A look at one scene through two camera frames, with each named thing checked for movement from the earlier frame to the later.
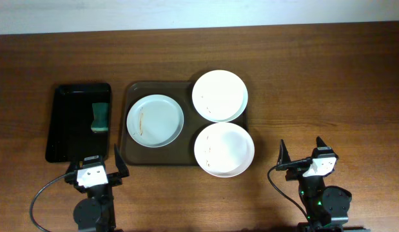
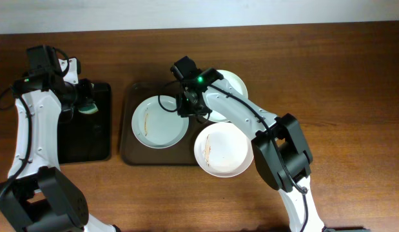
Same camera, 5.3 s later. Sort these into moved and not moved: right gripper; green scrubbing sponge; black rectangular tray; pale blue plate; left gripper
Moved: left gripper; right gripper; pale blue plate; green scrubbing sponge
Not moved: black rectangular tray
